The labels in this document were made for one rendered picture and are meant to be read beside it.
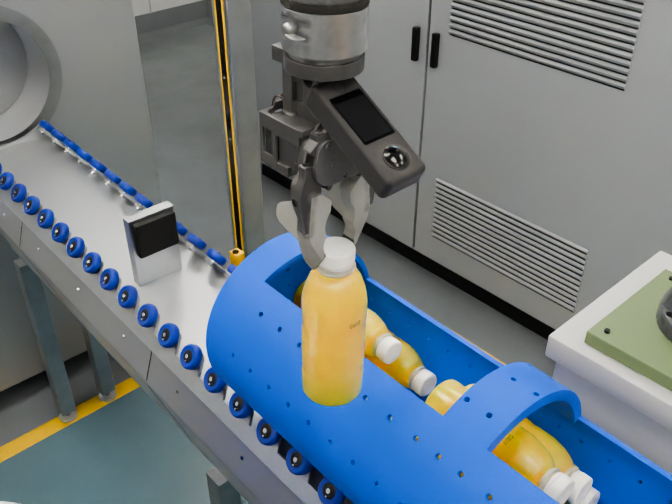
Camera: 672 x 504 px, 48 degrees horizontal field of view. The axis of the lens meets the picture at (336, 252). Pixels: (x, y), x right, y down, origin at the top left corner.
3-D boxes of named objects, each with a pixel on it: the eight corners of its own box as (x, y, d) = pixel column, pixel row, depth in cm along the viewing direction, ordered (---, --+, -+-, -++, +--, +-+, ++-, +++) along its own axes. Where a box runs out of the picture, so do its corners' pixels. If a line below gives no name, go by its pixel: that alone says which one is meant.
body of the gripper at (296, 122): (317, 144, 78) (318, 28, 71) (377, 175, 73) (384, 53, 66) (258, 167, 74) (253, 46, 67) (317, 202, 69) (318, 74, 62)
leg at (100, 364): (111, 387, 261) (76, 234, 225) (119, 397, 257) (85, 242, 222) (96, 395, 258) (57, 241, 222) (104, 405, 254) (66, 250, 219)
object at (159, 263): (176, 263, 162) (167, 200, 153) (186, 271, 159) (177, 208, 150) (134, 281, 156) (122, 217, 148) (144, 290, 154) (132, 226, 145)
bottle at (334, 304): (288, 385, 88) (286, 252, 77) (336, 359, 91) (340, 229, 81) (327, 421, 83) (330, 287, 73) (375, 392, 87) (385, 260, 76)
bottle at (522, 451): (456, 395, 102) (574, 480, 91) (421, 430, 100) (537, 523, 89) (451, 365, 97) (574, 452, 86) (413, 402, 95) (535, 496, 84)
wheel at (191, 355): (193, 339, 134) (185, 338, 133) (207, 352, 132) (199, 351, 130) (182, 361, 135) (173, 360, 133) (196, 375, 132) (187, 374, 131)
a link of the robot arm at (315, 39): (388, 3, 64) (315, 23, 59) (385, 56, 66) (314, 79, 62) (328, -16, 68) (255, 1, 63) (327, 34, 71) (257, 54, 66)
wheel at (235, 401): (243, 385, 125) (234, 384, 124) (259, 400, 122) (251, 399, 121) (231, 408, 126) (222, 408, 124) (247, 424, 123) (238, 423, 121)
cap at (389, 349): (386, 361, 115) (394, 368, 114) (373, 357, 112) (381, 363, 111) (399, 339, 115) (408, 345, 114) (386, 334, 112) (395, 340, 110)
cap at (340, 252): (308, 256, 77) (308, 241, 76) (338, 243, 79) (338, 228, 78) (333, 274, 74) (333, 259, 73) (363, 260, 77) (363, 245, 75)
